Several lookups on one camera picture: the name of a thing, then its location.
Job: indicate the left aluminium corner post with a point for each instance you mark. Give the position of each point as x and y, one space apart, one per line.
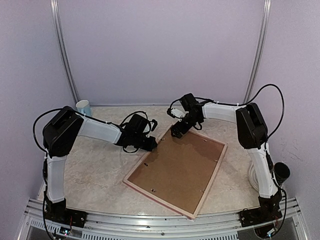
54 5

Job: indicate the front aluminium rail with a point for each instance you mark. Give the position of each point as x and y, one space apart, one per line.
214 226

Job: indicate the right aluminium corner post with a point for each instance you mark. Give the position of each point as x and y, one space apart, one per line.
259 49

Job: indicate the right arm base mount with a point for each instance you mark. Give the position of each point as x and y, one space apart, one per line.
268 210

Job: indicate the light blue mug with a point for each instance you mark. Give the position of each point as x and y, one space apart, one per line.
83 106

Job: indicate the brown cardboard backing board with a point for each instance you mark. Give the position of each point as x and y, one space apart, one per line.
179 173

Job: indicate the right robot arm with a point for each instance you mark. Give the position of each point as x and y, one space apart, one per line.
252 132

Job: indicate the aluminium corner post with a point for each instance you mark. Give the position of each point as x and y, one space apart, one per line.
259 49
54 5

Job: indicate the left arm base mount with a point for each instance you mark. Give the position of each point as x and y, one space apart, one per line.
59 213

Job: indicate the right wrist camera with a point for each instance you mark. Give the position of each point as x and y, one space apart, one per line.
175 113

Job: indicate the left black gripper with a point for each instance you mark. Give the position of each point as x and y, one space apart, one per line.
151 146

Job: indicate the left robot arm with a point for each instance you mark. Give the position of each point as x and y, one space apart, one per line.
61 132

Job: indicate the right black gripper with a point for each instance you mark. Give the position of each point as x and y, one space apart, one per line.
183 130

